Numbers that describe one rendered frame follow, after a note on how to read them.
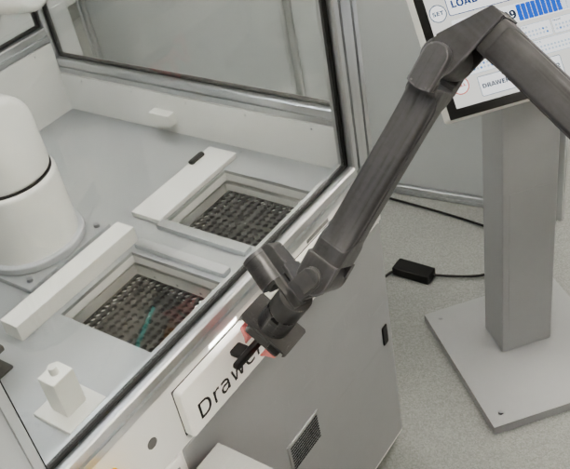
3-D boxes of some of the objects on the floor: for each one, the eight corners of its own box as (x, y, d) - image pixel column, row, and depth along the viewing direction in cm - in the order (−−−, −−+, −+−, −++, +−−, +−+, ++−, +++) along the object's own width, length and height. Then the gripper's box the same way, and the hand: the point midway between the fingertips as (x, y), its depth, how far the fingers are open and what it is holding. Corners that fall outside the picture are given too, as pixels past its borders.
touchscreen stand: (639, 386, 240) (686, 64, 178) (494, 435, 235) (491, 119, 173) (550, 281, 279) (563, -12, 218) (425, 321, 274) (401, 32, 213)
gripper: (250, 301, 136) (222, 341, 148) (297, 342, 135) (265, 378, 148) (273, 276, 140) (244, 316, 153) (319, 315, 140) (287, 353, 152)
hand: (256, 344), depth 149 cm, fingers open, 3 cm apart
